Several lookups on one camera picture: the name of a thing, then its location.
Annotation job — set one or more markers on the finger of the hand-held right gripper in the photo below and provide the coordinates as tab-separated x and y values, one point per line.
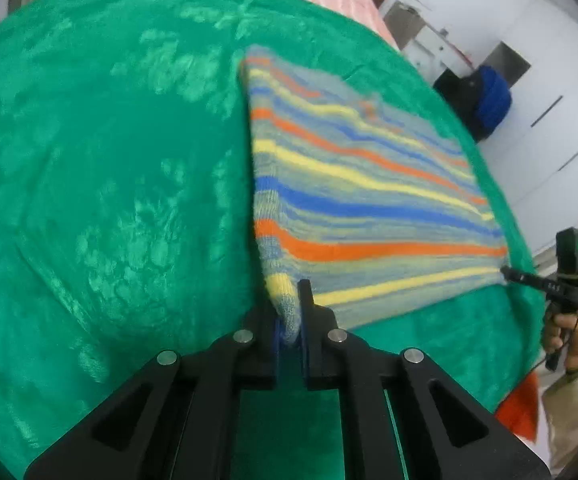
521	276

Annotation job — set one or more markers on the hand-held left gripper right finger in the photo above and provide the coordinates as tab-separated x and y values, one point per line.
314	345

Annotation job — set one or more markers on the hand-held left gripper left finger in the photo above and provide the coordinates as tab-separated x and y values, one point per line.
261	340

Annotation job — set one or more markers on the striped knitted sweater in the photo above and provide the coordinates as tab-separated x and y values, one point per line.
369	200

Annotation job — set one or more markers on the person's right forearm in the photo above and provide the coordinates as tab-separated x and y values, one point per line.
576	415

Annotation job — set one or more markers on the person's right hand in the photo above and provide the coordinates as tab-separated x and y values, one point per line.
576	342

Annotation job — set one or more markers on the orange red cloth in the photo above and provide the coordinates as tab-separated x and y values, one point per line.
521	405

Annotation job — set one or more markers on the blue cloth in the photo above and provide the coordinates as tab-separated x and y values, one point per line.
496	97

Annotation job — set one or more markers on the white wardrobe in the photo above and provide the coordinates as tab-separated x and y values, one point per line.
544	60

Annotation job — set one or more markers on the white side table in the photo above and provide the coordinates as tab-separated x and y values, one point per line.
434	52

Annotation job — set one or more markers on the green fleece blanket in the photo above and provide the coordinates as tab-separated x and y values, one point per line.
94	160

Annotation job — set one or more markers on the grey box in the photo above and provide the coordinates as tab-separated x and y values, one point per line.
403	22

